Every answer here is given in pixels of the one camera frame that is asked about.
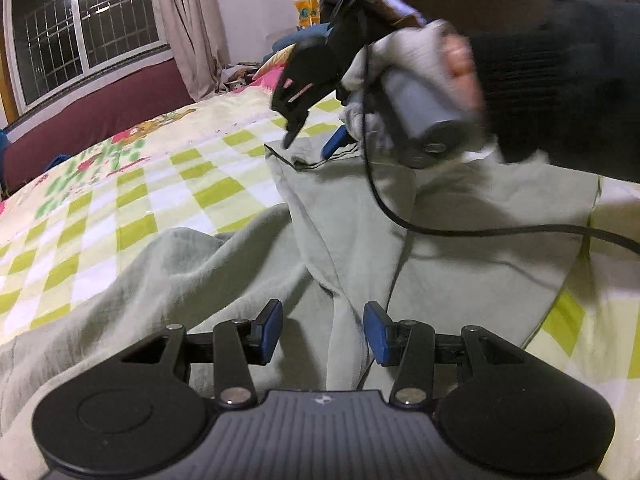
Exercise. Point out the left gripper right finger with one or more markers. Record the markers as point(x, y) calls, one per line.
point(415, 349)

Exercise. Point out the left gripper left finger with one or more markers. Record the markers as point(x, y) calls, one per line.
point(232, 347)

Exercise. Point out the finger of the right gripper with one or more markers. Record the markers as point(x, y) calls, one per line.
point(295, 127)
point(339, 139)

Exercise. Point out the maroon sofa bench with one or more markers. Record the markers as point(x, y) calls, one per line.
point(124, 103)

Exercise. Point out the black sleeved right forearm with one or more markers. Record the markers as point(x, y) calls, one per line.
point(568, 88)

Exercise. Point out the blue pillow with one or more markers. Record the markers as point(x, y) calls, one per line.
point(319, 30)

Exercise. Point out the orange snack bag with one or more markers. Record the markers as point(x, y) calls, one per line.
point(308, 13)

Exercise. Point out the barred window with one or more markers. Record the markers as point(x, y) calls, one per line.
point(55, 45)

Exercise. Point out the beige right curtain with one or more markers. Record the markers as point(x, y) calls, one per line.
point(195, 33)

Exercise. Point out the grey-green pants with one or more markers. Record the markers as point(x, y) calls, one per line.
point(334, 243)

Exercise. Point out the checkered floral bed sheet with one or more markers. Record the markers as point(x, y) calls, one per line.
point(67, 236)

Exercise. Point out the white gloved right hand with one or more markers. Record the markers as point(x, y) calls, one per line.
point(414, 98)

